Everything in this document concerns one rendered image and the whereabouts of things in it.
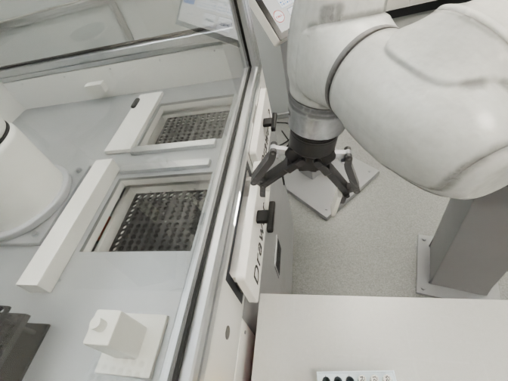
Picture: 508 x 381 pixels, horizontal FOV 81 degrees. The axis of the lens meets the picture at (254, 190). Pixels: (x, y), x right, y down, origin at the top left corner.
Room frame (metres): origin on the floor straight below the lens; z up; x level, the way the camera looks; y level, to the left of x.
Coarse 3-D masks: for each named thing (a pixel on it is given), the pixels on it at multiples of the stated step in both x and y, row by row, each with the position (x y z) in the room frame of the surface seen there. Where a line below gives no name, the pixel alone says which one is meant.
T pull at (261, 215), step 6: (270, 204) 0.39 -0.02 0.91; (258, 210) 0.39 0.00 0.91; (264, 210) 0.38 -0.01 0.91; (270, 210) 0.38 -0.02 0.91; (258, 216) 0.37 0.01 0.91; (264, 216) 0.37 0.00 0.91; (270, 216) 0.36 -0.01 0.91; (258, 222) 0.36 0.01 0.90; (264, 222) 0.36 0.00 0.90; (270, 222) 0.35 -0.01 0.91; (270, 228) 0.33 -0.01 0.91
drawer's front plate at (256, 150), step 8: (264, 88) 0.81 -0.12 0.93; (264, 96) 0.77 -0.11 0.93; (264, 104) 0.74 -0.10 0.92; (256, 112) 0.70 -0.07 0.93; (264, 112) 0.72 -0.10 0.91; (256, 120) 0.67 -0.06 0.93; (256, 128) 0.63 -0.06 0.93; (264, 128) 0.67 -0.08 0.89; (256, 136) 0.60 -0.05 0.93; (264, 136) 0.65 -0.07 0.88; (256, 144) 0.57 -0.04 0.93; (264, 144) 0.63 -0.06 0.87; (256, 152) 0.55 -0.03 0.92; (256, 160) 0.54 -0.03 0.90
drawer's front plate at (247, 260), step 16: (256, 192) 0.42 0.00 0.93; (256, 208) 0.39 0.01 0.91; (256, 224) 0.36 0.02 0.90; (256, 240) 0.34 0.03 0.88; (240, 256) 0.29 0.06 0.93; (256, 256) 0.31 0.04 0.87; (240, 272) 0.26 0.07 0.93; (256, 272) 0.28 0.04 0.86; (240, 288) 0.25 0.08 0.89; (256, 288) 0.26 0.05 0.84
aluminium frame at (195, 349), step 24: (240, 0) 0.83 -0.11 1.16; (240, 24) 0.83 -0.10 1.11; (240, 120) 0.60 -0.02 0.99; (240, 144) 0.51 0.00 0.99; (240, 168) 0.47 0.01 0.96; (216, 216) 0.34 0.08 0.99; (216, 240) 0.29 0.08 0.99; (216, 264) 0.25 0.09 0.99; (216, 288) 0.22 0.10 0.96; (192, 312) 0.18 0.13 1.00; (216, 312) 0.19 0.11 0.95; (192, 336) 0.15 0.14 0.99; (192, 360) 0.13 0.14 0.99
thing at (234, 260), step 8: (248, 184) 0.50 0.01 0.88; (248, 192) 0.50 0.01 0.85; (240, 208) 0.47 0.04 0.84; (240, 216) 0.45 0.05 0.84; (240, 224) 0.43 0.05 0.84; (240, 232) 0.40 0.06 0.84; (240, 240) 0.38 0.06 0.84; (232, 256) 0.35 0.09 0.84; (232, 264) 0.33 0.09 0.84; (232, 272) 0.28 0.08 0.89
